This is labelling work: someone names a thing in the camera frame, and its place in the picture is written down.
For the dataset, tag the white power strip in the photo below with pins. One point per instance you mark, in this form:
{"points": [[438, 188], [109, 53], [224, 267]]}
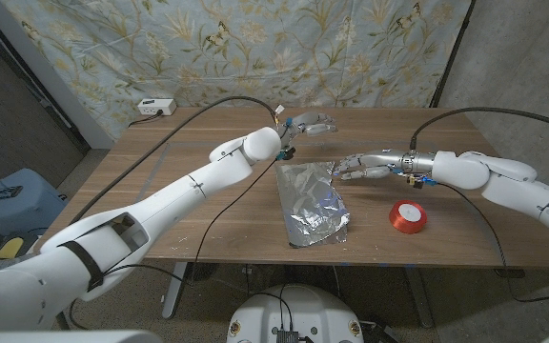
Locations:
{"points": [[155, 107]]}

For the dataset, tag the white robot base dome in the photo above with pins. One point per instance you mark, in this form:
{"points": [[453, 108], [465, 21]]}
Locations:
{"points": [[303, 309]]}

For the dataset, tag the black backdrop stand pole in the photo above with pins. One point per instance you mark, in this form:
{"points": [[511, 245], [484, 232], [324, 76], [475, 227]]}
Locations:
{"points": [[451, 52]]}

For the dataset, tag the black label on bin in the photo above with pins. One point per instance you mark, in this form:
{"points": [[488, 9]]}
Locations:
{"points": [[0, 193]]}

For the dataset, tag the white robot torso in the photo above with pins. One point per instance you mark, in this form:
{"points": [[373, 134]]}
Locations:
{"points": [[65, 337]]}

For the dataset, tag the crinkled aluminum foil sheet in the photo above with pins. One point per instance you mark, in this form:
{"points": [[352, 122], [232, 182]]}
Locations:
{"points": [[308, 200]]}

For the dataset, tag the grey metal table leg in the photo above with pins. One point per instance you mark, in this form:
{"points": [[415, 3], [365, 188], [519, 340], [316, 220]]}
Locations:
{"points": [[420, 300], [173, 290]]}

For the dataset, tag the blue plastic bin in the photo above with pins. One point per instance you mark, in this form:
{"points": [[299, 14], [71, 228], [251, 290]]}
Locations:
{"points": [[17, 214]]}

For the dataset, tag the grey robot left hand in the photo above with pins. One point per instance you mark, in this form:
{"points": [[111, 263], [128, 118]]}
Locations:
{"points": [[310, 125]]}

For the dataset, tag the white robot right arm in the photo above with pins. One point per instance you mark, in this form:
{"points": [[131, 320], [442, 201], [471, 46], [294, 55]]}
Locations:
{"points": [[494, 176]]}

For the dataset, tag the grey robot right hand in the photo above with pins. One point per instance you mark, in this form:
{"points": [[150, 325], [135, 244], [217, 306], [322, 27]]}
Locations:
{"points": [[374, 162]]}

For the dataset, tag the floral light blue backdrop cloth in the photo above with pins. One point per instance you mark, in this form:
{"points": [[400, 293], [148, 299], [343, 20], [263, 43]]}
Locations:
{"points": [[255, 47]]}

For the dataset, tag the black shoe with yellow insole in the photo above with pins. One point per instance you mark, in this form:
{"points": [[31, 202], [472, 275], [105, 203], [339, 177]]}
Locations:
{"points": [[7, 248]]}

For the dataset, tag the red tape roll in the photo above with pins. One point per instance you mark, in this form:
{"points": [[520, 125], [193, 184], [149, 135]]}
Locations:
{"points": [[400, 224]]}

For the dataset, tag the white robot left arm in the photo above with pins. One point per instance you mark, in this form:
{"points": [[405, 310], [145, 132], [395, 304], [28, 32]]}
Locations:
{"points": [[160, 209]]}

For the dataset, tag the small grey box on base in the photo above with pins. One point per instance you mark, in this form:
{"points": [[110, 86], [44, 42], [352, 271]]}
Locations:
{"points": [[287, 336]]}

